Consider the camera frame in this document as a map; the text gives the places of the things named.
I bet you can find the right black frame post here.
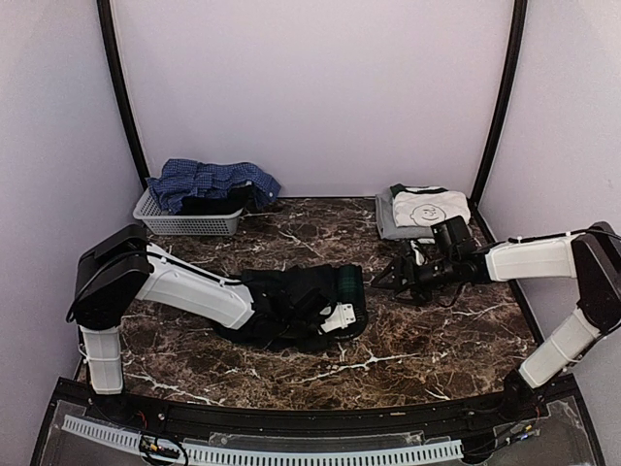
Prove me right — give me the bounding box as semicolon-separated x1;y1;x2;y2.
471;0;528;206

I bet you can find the white perforated laundry basket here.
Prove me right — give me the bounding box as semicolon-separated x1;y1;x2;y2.
133;190;243;236

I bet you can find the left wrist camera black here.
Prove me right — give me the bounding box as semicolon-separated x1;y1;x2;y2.
292;287;335;324

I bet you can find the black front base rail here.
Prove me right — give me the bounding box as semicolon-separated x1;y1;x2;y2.
52;376;578;441

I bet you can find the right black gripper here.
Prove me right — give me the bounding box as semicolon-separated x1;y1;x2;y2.
372;254;458;307

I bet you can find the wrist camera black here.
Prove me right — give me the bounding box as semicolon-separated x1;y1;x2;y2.
292;287;335;324
431;216;477;260

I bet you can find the black garment in basket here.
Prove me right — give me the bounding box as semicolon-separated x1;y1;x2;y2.
179;185;252;216

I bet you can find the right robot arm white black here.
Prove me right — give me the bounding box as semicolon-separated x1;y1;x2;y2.
372;216;620;421

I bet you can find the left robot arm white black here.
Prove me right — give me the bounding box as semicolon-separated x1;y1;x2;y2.
66;224;338;423

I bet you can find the left black frame post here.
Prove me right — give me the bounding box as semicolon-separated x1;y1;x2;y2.
96;0;150;189

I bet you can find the white slotted cable duct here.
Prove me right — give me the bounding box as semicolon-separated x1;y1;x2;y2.
61;415;464;465

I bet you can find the dark green plaid garment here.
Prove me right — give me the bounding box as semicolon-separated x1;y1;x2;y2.
212;264;369;351

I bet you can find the folded grey polo shirt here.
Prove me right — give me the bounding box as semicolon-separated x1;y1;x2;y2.
375;189;435;244

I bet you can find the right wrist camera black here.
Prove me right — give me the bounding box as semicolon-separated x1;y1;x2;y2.
431;216;477;260

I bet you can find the white and green raglan shirt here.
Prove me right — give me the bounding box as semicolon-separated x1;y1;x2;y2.
390;183;471;227

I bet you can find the black frame post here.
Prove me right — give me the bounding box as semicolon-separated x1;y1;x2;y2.
96;0;150;189
471;0;528;206

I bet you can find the blue checkered shirt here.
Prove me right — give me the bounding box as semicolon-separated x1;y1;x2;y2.
147;158;281;215

